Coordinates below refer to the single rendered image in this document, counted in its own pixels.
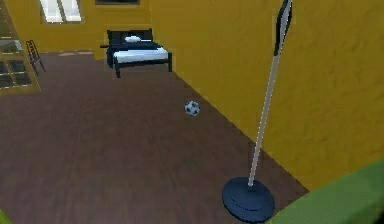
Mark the black and white soccer ball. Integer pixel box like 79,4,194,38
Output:
184,100,201,117

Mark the floor lamp with black base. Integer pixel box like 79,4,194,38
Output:
221,0,294,224

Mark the white window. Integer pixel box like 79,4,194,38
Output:
38,0,83,24

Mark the glass pane room door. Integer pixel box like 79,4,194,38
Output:
0,3,42,96

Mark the black frame bed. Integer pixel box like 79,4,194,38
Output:
99,28,174,79

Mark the dark framed wall picture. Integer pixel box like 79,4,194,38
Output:
94,0,141,6

